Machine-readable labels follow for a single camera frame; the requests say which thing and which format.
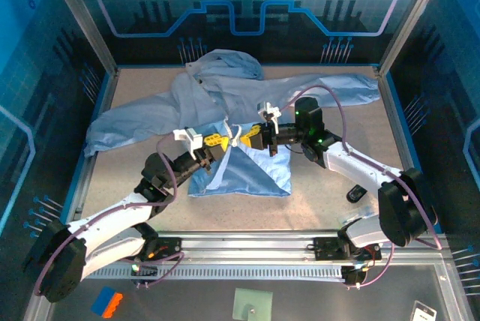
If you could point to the light blue zip jacket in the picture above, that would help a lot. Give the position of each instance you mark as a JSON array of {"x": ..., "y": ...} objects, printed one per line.
[{"x": 210, "y": 92}]

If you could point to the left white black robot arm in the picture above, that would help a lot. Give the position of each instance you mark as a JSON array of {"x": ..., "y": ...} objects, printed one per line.
[{"x": 112, "y": 214}]

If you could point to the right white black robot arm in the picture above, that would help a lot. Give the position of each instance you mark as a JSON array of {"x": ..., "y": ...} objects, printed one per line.
[{"x": 356, "y": 167}]

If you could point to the small black object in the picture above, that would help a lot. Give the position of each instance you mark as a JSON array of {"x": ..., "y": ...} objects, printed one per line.
[{"x": 356, "y": 193}]

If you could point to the clear plastic wrapper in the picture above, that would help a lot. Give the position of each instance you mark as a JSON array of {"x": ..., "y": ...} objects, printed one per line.
[{"x": 356, "y": 216}]

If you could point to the pale green square plate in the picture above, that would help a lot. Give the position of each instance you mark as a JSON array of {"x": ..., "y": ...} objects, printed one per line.
[{"x": 251, "y": 300}]

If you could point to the blue and orange block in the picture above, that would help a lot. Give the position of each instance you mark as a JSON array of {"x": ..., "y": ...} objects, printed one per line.
[{"x": 107, "y": 301}]

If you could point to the white black label card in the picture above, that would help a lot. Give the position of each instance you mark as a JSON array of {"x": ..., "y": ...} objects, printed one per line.
[{"x": 423, "y": 312}]

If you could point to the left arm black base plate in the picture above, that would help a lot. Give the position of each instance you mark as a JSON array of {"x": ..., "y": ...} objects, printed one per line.
[{"x": 167, "y": 248}]

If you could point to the aluminium mounting rail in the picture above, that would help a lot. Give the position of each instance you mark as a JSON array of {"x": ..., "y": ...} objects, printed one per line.
[{"x": 247, "y": 244}]

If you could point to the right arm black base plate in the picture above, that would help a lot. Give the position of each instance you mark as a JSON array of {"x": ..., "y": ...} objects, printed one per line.
[{"x": 326, "y": 248}]

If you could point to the aluminium frame post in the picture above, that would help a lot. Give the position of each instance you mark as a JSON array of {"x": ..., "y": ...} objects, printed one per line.
[
  {"x": 414, "y": 17},
  {"x": 80, "y": 17}
]

